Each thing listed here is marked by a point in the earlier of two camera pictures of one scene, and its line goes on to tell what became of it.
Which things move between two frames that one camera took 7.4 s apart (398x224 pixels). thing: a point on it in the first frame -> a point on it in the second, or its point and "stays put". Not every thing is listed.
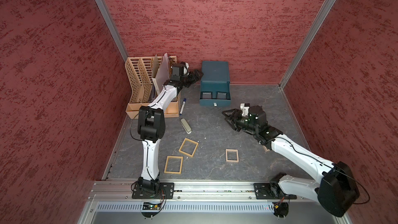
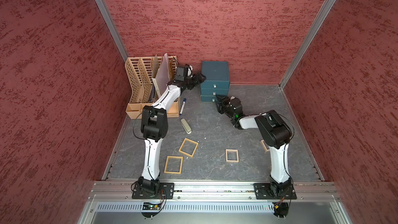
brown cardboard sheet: [155, 66] stays put
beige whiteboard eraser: [186, 126] stays put
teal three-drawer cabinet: [215, 86] stays put
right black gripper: [234, 122] -> [224, 100]
